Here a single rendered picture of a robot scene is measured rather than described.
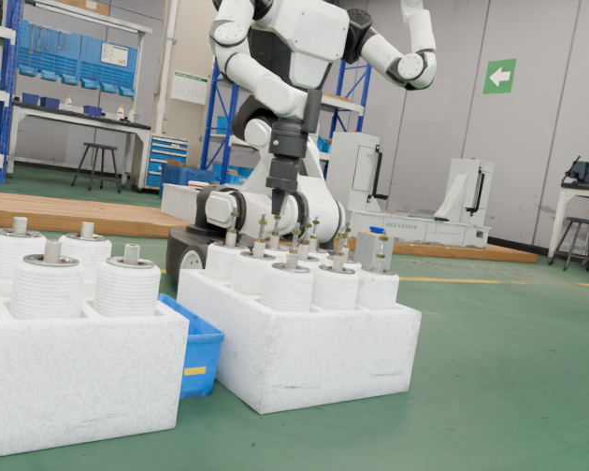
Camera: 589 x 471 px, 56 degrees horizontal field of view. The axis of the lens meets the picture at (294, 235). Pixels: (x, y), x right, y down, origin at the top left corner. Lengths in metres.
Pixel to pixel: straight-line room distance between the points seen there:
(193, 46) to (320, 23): 6.05
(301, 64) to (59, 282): 1.11
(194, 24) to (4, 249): 6.86
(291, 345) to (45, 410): 0.41
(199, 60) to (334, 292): 6.79
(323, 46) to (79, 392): 1.25
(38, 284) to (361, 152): 3.24
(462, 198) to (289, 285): 3.91
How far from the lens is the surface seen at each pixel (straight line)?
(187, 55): 7.70
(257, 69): 1.39
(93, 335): 0.85
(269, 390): 1.03
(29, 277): 0.85
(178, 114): 7.60
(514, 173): 7.01
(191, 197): 3.31
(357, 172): 3.90
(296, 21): 1.71
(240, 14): 1.58
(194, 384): 1.07
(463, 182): 4.86
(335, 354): 1.10
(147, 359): 0.89
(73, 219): 2.95
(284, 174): 1.28
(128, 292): 0.88
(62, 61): 7.06
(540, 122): 6.95
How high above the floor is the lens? 0.42
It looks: 6 degrees down
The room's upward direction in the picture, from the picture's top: 9 degrees clockwise
